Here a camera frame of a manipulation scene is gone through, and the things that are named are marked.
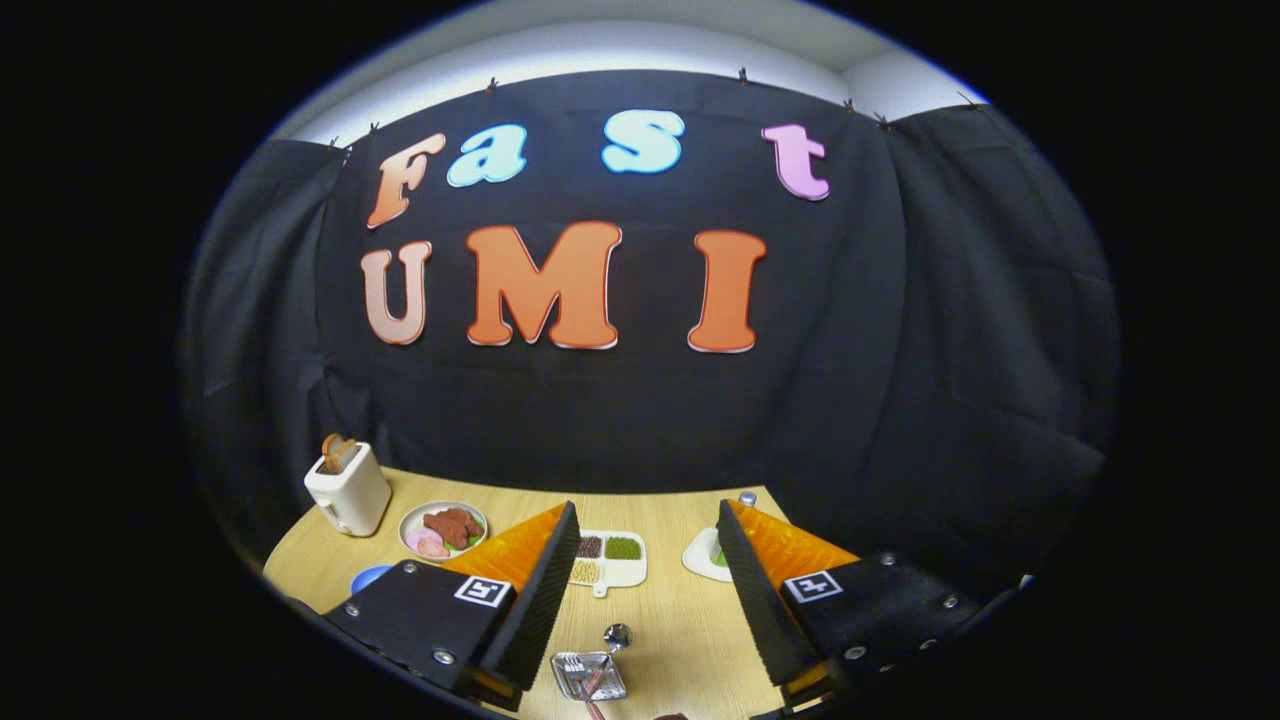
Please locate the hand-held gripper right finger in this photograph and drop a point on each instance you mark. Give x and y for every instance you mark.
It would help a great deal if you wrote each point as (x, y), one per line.
(755, 590)

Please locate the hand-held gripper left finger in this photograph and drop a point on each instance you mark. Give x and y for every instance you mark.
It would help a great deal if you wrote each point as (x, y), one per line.
(545, 590)

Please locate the yellow soybeans pile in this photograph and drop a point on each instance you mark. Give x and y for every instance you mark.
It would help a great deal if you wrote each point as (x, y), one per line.
(585, 571)

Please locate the dark red beans pile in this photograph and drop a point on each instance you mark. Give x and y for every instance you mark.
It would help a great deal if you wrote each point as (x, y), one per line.
(589, 546)

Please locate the small white dish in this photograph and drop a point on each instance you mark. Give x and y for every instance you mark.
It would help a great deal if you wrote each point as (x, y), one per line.
(700, 555)

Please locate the white divided dish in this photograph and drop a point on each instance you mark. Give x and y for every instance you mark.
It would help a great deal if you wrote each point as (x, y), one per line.
(622, 572)

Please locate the green lettuce leaf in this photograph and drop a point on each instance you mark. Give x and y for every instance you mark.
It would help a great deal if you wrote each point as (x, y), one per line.
(476, 538)

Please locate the green beans pile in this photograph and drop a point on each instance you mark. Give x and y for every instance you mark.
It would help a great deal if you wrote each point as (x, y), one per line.
(622, 547)

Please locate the green label metal bottle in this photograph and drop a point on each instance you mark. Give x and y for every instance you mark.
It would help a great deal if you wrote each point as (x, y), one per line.
(747, 498)

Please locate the perforated steel basket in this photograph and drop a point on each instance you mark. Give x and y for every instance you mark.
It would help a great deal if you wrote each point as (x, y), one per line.
(568, 685)

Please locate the brown meat pieces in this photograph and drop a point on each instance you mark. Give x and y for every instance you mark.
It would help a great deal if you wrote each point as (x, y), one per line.
(453, 525)

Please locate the pink ham slice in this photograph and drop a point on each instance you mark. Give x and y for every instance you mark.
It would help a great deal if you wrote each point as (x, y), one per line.
(418, 540)
(437, 550)

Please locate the oval white plate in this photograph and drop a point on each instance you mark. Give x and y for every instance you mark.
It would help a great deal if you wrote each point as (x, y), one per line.
(412, 520)

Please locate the blue plate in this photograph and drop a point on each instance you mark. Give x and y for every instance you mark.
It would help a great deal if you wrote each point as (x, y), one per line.
(368, 579)

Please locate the white toaster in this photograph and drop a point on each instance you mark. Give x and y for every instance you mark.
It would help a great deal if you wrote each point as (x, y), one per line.
(350, 495)

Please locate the brown toast slice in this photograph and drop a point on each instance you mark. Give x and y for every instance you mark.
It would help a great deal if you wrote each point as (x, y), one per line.
(338, 452)

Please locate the row of black cloth clips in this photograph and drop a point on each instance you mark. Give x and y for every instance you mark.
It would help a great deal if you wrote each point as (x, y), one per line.
(742, 75)

